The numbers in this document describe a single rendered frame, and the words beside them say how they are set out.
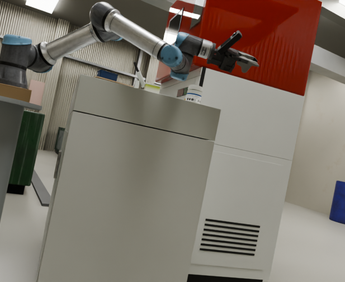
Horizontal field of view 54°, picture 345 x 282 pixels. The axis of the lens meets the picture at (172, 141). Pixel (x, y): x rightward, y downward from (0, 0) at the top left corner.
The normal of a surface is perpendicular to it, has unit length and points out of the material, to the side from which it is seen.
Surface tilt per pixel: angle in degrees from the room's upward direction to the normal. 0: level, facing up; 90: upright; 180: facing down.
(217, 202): 90
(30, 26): 90
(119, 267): 90
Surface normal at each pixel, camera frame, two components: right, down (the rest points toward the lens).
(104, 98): 0.31, 0.04
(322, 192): -0.87, -0.18
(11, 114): 0.79, 0.15
